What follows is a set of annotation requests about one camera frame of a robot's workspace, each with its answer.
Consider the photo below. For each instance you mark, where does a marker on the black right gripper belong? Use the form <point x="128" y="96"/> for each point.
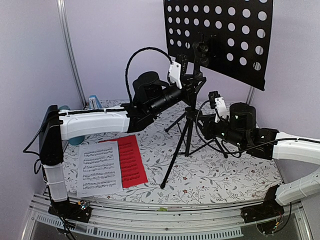
<point x="208" y="119"/>

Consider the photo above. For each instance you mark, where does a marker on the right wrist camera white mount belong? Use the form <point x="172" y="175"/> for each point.
<point x="217" y="103"/>

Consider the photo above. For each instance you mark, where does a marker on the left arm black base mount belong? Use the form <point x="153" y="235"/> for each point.
<point x="79" y="211"/>

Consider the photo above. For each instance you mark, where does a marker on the red sheet music paper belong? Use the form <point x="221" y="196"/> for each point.
<point x="132" y="169"/>

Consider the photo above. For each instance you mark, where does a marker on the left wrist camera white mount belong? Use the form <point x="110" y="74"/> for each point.
<point x="176" y="69"/>

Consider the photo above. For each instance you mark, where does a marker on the left aluminium corner post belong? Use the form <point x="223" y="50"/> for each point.
<point x="62" y="14"/>

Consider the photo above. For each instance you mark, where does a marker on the white sheet music paper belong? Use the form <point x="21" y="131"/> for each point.
<point x="99" y="171"/>

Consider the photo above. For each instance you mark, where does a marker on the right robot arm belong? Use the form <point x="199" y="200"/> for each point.
<point x="237" y="126"/>

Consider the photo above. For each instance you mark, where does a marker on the aluminium corner post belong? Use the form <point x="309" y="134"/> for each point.
<point x="250" y="95"/>
<point x="62" y="14"/>

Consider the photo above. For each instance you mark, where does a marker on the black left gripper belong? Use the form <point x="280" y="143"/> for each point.
<point x="191" y="93"/>

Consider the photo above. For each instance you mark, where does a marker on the floral tablecloth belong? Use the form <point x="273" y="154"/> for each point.
<point x="205" y="177"/>

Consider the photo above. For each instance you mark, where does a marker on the aluminium front frame rail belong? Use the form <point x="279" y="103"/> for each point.
<point x="124" y="220"/>

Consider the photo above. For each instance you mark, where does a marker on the black music stand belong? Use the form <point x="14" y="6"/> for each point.
<point x="231" y="37"/>

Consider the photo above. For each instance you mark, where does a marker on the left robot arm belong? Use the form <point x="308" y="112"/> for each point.
<point x="152" y="96"/>

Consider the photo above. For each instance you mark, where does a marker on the right aluminium corner post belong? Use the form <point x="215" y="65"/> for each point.
<point x="250" y="95"/>

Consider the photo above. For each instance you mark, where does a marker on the blue metronome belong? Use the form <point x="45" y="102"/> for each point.
<point x="94" y="103"/>

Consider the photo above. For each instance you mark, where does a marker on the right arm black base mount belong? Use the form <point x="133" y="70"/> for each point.
<point x="269" y="208"/>

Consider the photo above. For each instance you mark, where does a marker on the teal cylindrical cup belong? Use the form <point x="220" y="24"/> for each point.
<point x="75" y="136"/>

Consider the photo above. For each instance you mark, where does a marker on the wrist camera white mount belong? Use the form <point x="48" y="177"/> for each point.
<point x="217" y="103"/>
<point x="176" y="69"/>

